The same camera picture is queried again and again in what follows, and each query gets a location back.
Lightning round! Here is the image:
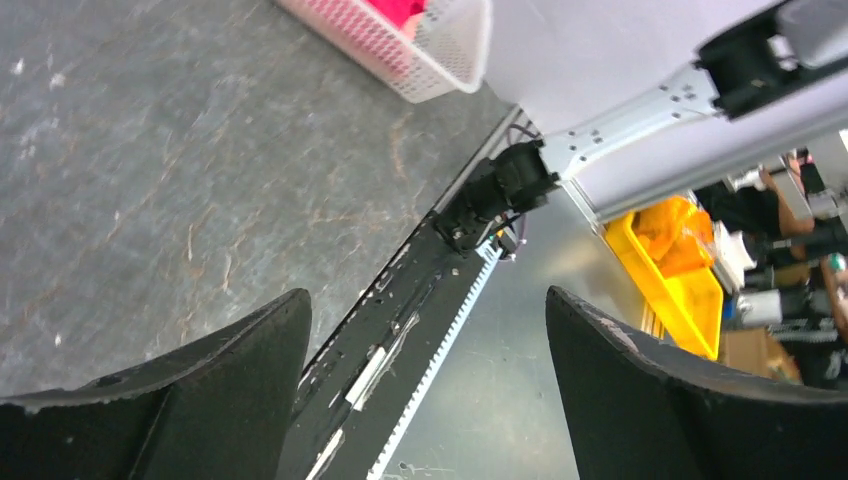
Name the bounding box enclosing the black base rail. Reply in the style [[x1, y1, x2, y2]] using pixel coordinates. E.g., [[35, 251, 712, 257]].
[[276, 217, 503, 479]]

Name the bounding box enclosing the yellow plastic bin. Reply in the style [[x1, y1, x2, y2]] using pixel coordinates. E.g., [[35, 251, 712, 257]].
[[604, 210, 724, 361]]

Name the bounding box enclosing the red cloth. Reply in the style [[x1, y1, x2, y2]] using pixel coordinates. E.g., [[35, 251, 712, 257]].
[[368, 0, 428, 28]]

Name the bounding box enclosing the orange plastic bag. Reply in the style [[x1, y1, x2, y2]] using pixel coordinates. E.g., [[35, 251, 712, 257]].
[[633, 196, 715, 278]]

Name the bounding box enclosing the white plastic basket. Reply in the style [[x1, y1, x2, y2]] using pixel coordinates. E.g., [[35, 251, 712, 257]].
[[277, 0, 493, 104]]

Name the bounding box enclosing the background person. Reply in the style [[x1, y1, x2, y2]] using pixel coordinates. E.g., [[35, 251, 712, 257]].
[[695, 148, 848, 392]]

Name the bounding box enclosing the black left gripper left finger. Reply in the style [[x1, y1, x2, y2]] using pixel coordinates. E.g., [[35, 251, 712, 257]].
[[1, 289, 312, 479]]

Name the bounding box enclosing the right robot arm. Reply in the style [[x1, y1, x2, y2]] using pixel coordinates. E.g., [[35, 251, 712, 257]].
[[433, 1, 847, 254]]

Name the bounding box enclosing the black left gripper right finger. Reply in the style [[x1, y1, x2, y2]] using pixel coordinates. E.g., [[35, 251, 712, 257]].
[[545, 286, 847, 479]]

